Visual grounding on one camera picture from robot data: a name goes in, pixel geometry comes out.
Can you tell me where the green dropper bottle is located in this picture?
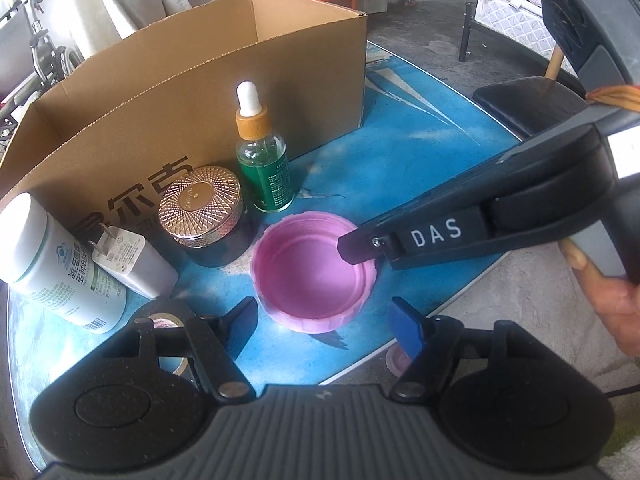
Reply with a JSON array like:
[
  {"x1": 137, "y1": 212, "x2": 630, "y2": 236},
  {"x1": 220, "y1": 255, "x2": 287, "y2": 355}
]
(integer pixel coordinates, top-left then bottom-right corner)
[{"x1": 235, "y1": 80, "x2": 294, "y2": 212}]

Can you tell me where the wheelchair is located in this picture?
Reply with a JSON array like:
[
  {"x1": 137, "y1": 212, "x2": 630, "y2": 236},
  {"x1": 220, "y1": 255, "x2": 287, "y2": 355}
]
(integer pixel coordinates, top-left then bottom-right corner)
[{"x1": 1, "y1": 0, "x2": 85, "y2": 152}]

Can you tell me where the black electrical tape roll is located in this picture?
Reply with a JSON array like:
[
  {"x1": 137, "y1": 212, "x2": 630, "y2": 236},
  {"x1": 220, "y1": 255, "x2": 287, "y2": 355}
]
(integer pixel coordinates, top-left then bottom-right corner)
[{"x1": 130, "y1": 297, "x2": 195, "y2": 380}]

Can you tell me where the pink plastic lid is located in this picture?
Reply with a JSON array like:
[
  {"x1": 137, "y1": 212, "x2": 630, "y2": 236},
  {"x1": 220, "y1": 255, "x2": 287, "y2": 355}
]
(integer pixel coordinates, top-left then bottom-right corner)
[{"x1": 250, "y1": 211, "x2": 378, "y2": 335}]

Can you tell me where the brown cardboard box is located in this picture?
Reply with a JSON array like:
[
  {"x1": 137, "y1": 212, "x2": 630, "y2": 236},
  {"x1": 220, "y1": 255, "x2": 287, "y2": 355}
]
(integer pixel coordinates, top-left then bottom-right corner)
[{"x1": 1, "y1": 0, "x2": 367, "y2": 240}]

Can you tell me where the person right hand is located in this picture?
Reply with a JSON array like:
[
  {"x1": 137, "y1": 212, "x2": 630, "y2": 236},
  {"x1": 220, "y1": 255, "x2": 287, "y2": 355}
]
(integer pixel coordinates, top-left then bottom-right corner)
[{"x1": 559, "y1": 240, "x2": 640, "y2": 358}]

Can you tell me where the white supplement bottle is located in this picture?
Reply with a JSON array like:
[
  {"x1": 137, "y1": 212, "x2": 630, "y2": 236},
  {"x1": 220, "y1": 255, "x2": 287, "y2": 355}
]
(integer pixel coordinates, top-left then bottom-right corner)
[{"x1": 1, "y1": 193, "x2": 127, "y2": 334}]

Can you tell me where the black stool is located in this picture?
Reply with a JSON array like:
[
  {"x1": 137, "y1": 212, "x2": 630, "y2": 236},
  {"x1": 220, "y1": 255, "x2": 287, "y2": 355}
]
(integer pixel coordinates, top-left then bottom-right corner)
[{"x1": 472, "y1": 76, "x2": 588, "y2": 140}]

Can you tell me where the rose gold lid jar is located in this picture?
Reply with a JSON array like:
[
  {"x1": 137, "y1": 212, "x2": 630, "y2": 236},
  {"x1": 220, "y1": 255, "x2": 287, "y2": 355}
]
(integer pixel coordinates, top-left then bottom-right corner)
[{"x1": 158, "y1": 166, "x2": 255, "y2": 268}]

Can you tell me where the bed with patterned mattress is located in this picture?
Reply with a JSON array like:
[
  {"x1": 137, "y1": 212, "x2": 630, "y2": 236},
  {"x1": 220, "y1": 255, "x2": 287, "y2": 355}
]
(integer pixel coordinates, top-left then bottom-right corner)
[{"x1": 459, "y1": 0, "x2": 576, "y2": 76}]

